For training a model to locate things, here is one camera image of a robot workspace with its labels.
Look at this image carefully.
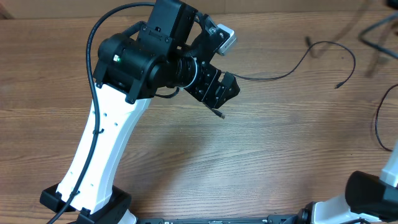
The black grey-plug USB-C cable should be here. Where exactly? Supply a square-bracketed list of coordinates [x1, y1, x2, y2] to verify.
[203, 104, 226, 120]

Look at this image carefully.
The black USB-A cable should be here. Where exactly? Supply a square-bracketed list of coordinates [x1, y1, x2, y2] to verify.
[231, 36, 357, 90]

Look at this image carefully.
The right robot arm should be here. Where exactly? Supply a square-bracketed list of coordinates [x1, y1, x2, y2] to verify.
[294, 146, 397, 224]

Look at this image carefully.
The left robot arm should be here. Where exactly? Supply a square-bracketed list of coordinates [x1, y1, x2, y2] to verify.
[40, 1, 240, 223]

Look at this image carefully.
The black left camera cable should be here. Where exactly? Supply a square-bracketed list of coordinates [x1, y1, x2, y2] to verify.
[46, 2, 156, 224]

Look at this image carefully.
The black camera cable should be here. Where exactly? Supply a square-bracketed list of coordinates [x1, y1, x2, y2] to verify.
[358, 11, 398, 60]
[46, 2, 156, 224]

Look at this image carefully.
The black right camera cable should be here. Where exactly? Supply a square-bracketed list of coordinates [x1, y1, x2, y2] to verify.
[358, 11, 398, 60]

